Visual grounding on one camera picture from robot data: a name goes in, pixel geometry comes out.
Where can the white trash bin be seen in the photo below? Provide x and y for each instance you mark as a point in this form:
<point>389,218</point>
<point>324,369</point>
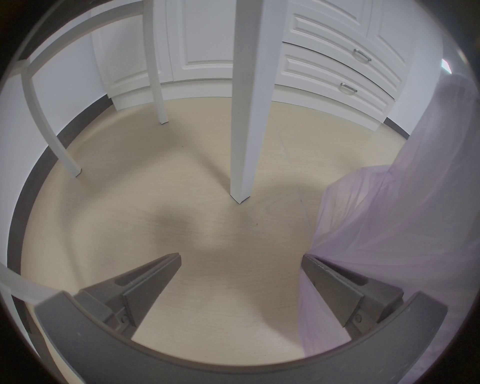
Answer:
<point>450,150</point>

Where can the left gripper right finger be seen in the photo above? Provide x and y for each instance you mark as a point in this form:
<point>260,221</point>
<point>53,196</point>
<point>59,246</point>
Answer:
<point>333,296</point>

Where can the purple plastic bag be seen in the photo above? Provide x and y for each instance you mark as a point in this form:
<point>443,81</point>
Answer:
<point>375,225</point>

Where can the white chair with grey seat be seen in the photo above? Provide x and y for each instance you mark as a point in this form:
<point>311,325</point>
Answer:
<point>251,112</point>

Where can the white wardrobe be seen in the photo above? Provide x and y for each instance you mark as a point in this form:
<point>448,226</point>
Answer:
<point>202,37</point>

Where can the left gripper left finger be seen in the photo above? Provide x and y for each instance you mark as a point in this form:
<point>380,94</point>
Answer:
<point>146,296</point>

